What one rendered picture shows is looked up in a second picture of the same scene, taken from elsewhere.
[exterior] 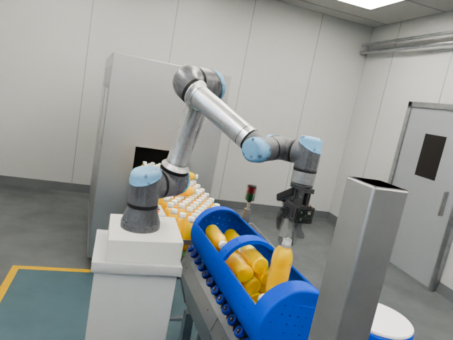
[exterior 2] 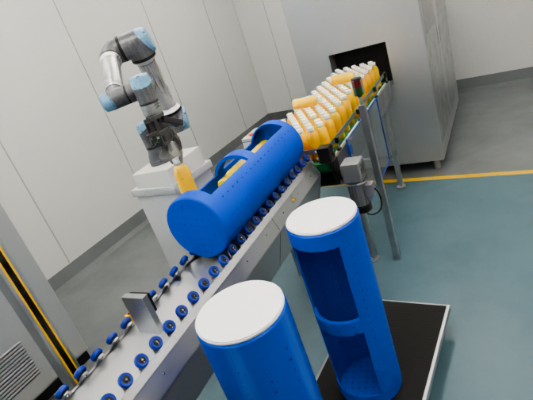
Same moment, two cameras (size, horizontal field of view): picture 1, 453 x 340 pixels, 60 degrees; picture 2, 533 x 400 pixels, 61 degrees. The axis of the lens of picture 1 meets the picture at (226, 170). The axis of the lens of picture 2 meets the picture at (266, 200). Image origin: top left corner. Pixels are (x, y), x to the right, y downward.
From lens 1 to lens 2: 1.90 m
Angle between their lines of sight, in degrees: 53
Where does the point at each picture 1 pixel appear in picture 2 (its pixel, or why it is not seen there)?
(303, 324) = (197, 224)
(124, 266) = (145, 191)
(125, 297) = (159, 211)
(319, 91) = not seen: outside the picture
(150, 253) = (155, 179)
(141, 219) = (151, 156)
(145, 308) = not seen: hidden behind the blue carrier
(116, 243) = (136, 176)
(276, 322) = (176, 223)
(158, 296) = not seen: hidden behind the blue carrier
